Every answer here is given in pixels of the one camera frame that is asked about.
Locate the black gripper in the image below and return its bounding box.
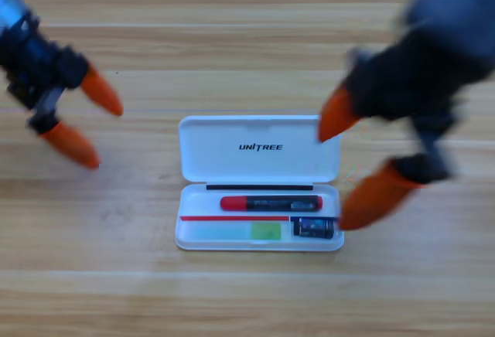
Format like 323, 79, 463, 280
0, 15, 125, 170
317, 29, 495, 186

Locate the green and white pen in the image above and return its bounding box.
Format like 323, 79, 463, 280
188, 221, 283, 243

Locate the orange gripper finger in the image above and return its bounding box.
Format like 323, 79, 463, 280
337, 158, 423, 232

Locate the black and blue eraser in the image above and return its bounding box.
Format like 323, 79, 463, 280
292, 216, 336, 240

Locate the red and black marker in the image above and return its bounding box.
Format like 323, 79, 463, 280
220, 194, 324, 213

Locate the white Unitree pencil case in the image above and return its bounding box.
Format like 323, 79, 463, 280
174, 115, 345, 252

